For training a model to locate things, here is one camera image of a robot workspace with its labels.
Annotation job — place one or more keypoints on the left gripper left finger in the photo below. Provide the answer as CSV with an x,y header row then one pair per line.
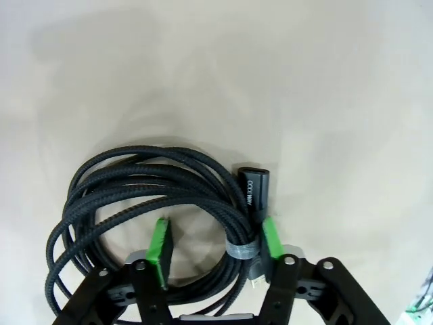
x,y
159,243

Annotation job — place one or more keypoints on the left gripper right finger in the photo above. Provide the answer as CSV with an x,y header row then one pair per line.
x,y
272,240

